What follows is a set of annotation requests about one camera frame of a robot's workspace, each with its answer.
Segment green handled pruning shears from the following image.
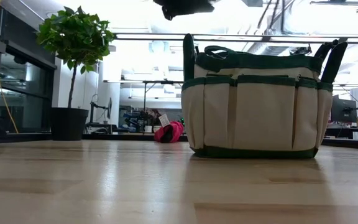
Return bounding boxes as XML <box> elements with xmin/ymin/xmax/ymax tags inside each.
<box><xmin>313</xmin><ymin>39</ymin><xmax>349</xmax><ymax>85</ymax></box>
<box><xmin>182</xmin><ymin>33</ymin><xmax>200</xmax><ymax>82</ymax></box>

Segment beige green gardening bag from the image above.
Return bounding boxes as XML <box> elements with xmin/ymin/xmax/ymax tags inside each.
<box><xmin>181</xmin><ymin>45</ymin><xmax>334</xmax><ymax>160</ymax></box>

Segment black monitor on arm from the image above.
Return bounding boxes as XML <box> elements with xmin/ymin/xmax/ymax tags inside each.
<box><xmin>88</xmin><ymin>96</ymin><xmax>113</xmax><ymax>126</ymax></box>

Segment red gardening glove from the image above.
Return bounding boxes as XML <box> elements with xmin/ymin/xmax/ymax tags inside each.
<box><xmin>153</xmin><ymin>113</ymin><xmax>185</xmax><ymax>144</ymax></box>

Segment potted green plant black pot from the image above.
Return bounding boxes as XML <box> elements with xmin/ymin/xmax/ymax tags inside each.
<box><xmin>35</xmin><ymin>6</ymin><xmax>115</xmax><ymax>141</ymax></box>

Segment black ceiling spotlight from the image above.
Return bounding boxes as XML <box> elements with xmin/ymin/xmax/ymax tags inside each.
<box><xmin>290</xmin><ymin>45</ymin><xmax>312</xmax><ymax>57</ymax></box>

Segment black computer monitor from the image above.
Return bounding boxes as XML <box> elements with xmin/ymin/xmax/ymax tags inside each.
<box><xmin>333</xmin><ymin>95</ymin><xmax>358</xmax><ymax>124</ymax></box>

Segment black aluminium table frame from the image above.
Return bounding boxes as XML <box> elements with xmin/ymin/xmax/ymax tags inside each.
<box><xmin>0</xmin><ymin>132</ymin><xmax>358</xmax><ymax>152</ymax></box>

